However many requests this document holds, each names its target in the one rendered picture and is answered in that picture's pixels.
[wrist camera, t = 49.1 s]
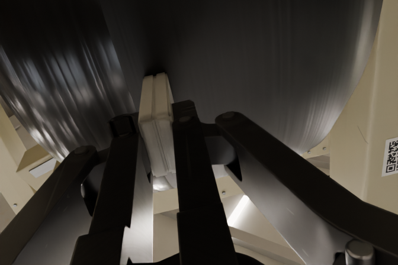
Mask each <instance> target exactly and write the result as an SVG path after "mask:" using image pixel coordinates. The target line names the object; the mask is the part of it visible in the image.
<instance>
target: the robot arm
mask: <svg viewBox="0 0 398 265"><path fill-rule="evenodd" d="M107 126H108V129H109V132H110V135H111V138H112V139H111V144H110V147H108V148H106V149H104V150H101V151H98V152H97V149H96V147H95V146H80V147H78V148H76V149H75V150H73V151H71V152H70V153H69V154H68V155H67V156H66V158H65V159H64V160H63V161H62V162H61V164H59V166H58V167H57V168H56V169H55V171H54V172H53V173H52V174H51V175H50V176H49V177H48V179H47V180H46V181H45V182H44V183H43V184H42V186H41V187H40V188H39V189H38V191H37V192H36V193H35V194H34V195H33V196H32V197H31V199H30V200H29V201H28V202H27V203H26V204H25V205H24V207H23V208H22V209H21V210H20V211H19V213H17V215H16V216H15V217H14V219H13V220H12V221H11V222H10V223H9V224H8V225H7V227H6V228H5V229H4V230H3V231H2V232H1V233H0V265H264V264H263V263H261V262H260V261H258V260H257V259H255V258H253V257H251V256H248V255H246V254H242V253H238V252H235V248H234V245H233V241H232V236H231V233H230V230H229V226H228V223H227V218H226V214H225V211H224V207H223V204H222V202H221V199H220V195H219V191H218V188H217V184H216V180H215V177H214V173H213V168H212V166H215V165H224V169H225V171H226V172H227V174H228V175H229V176H230V177H231V178H232V179H233V180H234V181H235V183H236V184H237V185H238V186H239V187H240V188H241V190H242V191H243V192H244V193H245V194H246V196H247V197H248V198H249V199H250V200H251V201H252V202H253V204H254V205H255V206H256V207H257V208H258V209H259V210H260V212H261V213H262V214H263V215H264V216H265V218H266V219H267V220H268V221H269V222H270V223H271V224H272V226H273V227H274V228H275V229H276V230H277V231H278V232H279V233H280V235H281V236H282V237H283V238H284V239H285V240H286V242H287V243H288V244H289V245H290V246H291V248H292V249H293V250H294V251H295V252H296V253H297V254H298V256H299V257H300V258H301V259H302V260H303V261H304V262H305V263H306V265H398V214H395V213H392V212H390V211H387V210H385V209H382V208H379V207H377V206H374V205H372V204H370V203H367V202H364V201H362V200H361V199H360V198H358V197H357V196H355V195H354V194H353V193H351V192H350V191H349V190H347V189H345V188H344V187H343V186H342V185H340V184H339V183H338V182H336V181H335V180H333V179H332V178H331V177H329V176H328V175H326V174H325V173H323V172H322V171H321V170H319V169H318V168H317V167H315V166H314V165H312V164H311V163H310V162H308V161H307V160H306V159H304V158H303V157H302V156H300V155H299V154H297V153H296V152H295V151H293V150H292V149H291V148H289V147H287V146H286V145H285V144H284V143H282V142H281V141H280V140H278V139H276V138H275V137H274V136H273V135H271V134H270V133H268V132H267V131H265V130H264V129H263V128H261V127H260V126H259V125H257V124H256V123H254V122H253V121H252V120H250V119H249V118H248V117H246V116H245V115H243V114H242V113H240V112H234V111H229V112H226V113H223V114H220V115H219V116H217V117H216V119H215V124H206V123H203V122H201V121H200V119H199V117H198V115H197V111H196V108H195V104H194V102H193V101H191V100H186V101H181V102H176V103H174V99H173V96H172V92H171V87H170V84H169V80H168V75H167V73H166V74H165V72H163V73H158V74H156V76H153V75H150V76H145V78H144V79H143V83H142V93H141V99H140V109H139V112H135V113H132V114H122V115H118V116H116V117H114V118H112V119H110V120H109V121H108V122H107ZM150 168H151V169H152V173H153V175H154V176H156V177H159V176H164V175H167V173H168V172H172V173H176V182H177V190H178V203H179V212H177V213H176V218H177V227H178V243H179V253H177V254H174V255H173V256H170V257H168V258H166V259H164V260H161V261H159V262H155V263H153V176H152V173H151V170H150Z"/></svg>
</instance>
